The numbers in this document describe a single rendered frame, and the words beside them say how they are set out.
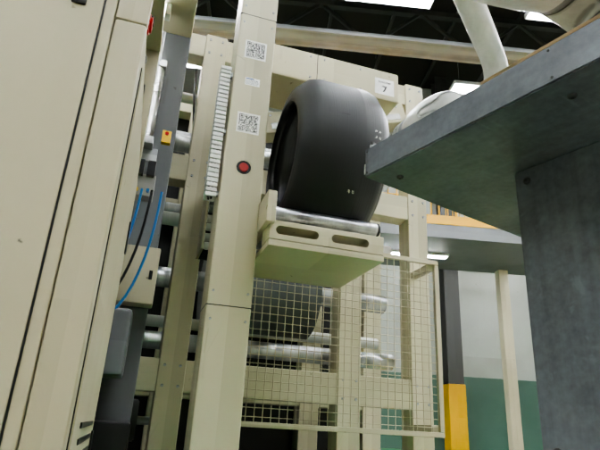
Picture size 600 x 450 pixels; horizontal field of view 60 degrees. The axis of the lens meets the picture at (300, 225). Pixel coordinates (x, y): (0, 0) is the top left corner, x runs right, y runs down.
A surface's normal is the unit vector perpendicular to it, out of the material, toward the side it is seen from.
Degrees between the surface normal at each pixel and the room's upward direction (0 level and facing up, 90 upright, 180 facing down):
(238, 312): 90
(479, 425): 90
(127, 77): 90
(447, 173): 180
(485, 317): 90
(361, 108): 75
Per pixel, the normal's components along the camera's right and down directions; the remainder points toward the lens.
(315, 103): -0.42, -0.51
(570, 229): -0.82, -0.25
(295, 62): 0.30, -0.32
